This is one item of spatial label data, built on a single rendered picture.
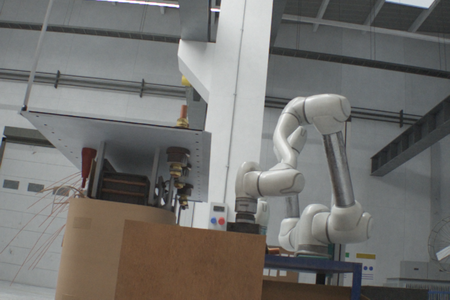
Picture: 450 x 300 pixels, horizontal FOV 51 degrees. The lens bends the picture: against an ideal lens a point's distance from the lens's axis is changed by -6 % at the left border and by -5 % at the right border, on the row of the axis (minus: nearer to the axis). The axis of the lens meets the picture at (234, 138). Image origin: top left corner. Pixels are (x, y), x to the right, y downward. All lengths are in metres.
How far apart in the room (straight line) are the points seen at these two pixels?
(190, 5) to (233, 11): 1.35
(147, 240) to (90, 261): 0.88
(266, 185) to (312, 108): 0.55
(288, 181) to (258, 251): 0.65
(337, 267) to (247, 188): 0.46
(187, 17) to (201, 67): 0.97
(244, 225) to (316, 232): 0.65
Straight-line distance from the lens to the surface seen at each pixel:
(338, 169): 2.39
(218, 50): 8.47
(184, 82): 9.63
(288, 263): 1.82
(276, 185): 1.90
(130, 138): 2.20
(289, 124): 2.30
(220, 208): 7.55
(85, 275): 2.14
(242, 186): 1.98
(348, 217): 2.45
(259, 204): 2.99
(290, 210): 3.24
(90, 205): 2.16
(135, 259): 1.28
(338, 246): 2.71
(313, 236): 2.55
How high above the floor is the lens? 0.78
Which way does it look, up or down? 17 degrees up
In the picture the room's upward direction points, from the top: 6 degrees clockwise
